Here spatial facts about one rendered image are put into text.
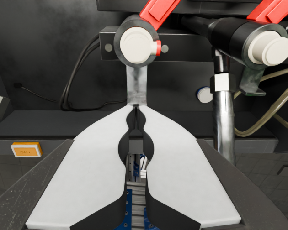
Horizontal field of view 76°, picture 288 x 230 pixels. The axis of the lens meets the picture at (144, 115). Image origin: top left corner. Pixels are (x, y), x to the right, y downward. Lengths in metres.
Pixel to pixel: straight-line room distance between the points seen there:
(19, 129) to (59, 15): 0.25
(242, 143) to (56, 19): 0.46
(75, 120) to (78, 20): 0.22
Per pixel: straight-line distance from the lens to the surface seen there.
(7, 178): 2.29
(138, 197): 0.86
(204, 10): 0.28
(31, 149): 0.44
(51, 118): 0.49
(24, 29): 0.48
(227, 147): 0.18
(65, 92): 0.27
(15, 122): 0.52
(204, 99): 0.48
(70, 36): 0.45
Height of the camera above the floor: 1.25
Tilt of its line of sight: 59 degrees down
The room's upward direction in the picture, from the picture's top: 176 degrees clockwise
